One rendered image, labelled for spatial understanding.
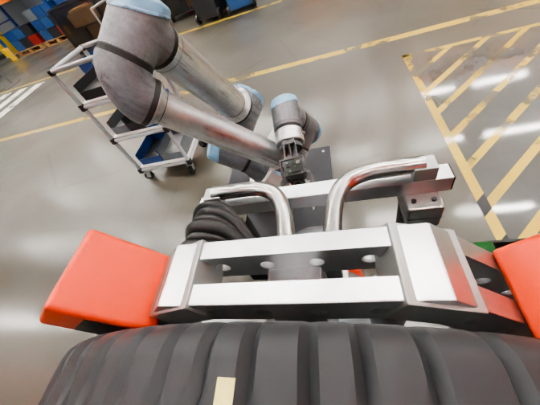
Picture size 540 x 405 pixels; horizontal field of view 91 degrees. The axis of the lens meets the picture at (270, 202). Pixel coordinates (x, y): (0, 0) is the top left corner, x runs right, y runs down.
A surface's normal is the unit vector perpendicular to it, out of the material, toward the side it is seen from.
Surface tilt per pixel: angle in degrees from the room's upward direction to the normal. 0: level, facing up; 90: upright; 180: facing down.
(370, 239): 0
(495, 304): 45
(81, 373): 22
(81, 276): 55
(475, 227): 0
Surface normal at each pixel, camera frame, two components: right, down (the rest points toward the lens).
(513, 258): -0.88, -0.35
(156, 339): -0.39, -0.84
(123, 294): 0.62, -0.45
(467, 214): -0.28, -0.61
